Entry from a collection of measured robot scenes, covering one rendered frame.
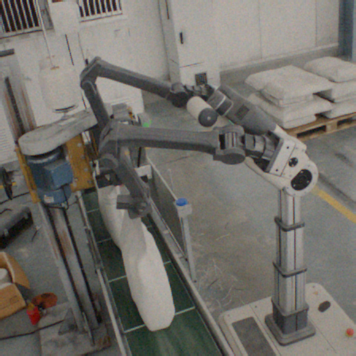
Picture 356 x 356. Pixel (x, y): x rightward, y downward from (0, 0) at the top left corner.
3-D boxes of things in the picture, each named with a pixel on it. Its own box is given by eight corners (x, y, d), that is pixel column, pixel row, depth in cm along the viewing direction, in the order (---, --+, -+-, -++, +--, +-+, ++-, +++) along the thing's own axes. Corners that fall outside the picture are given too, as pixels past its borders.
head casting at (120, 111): (148, 164, 233) (138, 112, 219) (103, 177, 227) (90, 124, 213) (134, 144, 258) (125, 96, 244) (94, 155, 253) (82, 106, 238)
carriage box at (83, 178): (95, 187, 227) (82, 131, 212) (31, 205, 219) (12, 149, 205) (88, 168, 248) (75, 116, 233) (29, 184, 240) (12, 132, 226)
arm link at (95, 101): (92, 79, 170) (90, 68, 178) (78, 84, 170) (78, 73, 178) (127, 163, 197) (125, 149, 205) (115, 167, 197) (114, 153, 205)
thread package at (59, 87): (86, 106, 188) (76, 67, 180) (47, 115, 184) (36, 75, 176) (80, 95, 202) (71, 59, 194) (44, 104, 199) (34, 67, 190)
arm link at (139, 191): (113, 156, 133) (116, 126, 138) (95, 158, 134) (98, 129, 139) (150, 211, 171) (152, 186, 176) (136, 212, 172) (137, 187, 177)
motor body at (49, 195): (75, 202, 205) (61, 154, 193) (43, 211, 202) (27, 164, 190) (71, 187, 218) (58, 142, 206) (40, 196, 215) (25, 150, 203)
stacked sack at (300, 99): (315, 103, 463) (315, 91, 456) (278, 111, 457) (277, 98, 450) (288, 87, 521) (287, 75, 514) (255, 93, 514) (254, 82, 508)
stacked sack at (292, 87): (336, 90, 456) (337, 77, 449) (281, 104, 440) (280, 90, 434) (313, 80, 492) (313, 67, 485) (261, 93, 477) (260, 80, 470)
